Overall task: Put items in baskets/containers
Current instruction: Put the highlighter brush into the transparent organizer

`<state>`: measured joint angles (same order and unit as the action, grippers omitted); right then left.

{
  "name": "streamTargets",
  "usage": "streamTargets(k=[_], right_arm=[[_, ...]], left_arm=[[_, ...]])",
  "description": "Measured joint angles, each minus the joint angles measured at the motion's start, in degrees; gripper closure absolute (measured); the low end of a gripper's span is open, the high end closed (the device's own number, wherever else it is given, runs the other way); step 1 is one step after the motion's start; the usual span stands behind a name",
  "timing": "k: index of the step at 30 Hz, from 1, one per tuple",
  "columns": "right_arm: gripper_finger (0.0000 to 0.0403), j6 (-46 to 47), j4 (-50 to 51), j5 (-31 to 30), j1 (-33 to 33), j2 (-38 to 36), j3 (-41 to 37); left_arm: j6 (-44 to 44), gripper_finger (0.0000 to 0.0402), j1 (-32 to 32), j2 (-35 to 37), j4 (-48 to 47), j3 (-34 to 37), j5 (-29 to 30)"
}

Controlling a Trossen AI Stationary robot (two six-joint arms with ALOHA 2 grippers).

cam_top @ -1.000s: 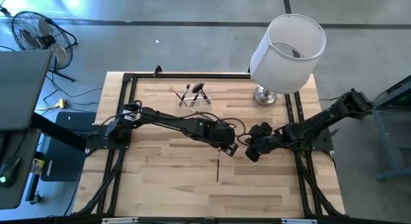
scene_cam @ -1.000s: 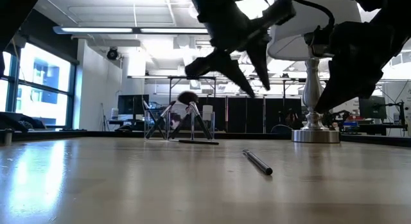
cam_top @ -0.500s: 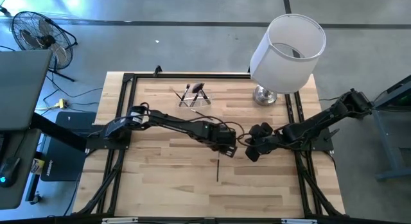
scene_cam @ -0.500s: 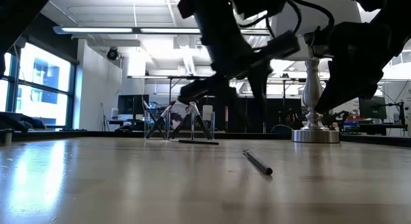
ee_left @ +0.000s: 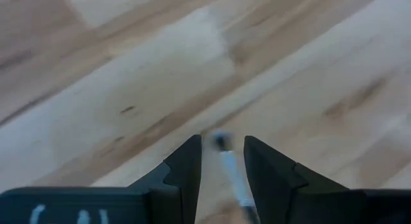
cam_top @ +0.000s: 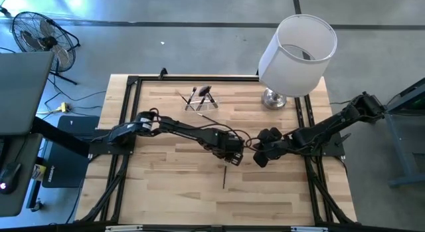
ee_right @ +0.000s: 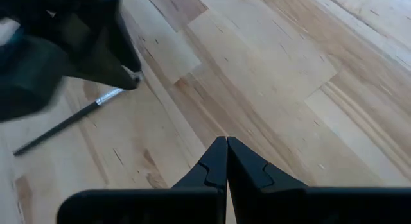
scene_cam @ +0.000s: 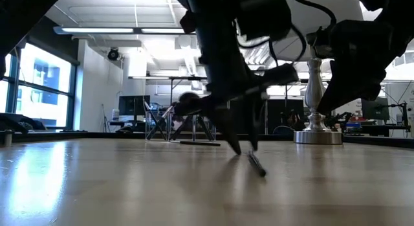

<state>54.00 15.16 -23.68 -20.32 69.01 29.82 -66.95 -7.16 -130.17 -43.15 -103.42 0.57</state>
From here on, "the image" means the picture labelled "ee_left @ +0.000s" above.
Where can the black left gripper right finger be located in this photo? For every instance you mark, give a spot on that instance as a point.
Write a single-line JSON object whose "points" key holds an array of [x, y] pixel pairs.
{"points": [[305, 204]]}

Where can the thin black makeup brush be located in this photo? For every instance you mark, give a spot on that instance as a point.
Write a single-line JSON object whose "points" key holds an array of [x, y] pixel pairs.
{"points": [[236, 179]]}

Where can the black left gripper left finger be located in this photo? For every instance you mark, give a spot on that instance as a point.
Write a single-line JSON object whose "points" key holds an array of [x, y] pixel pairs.
{"points": [[96, 204]]}

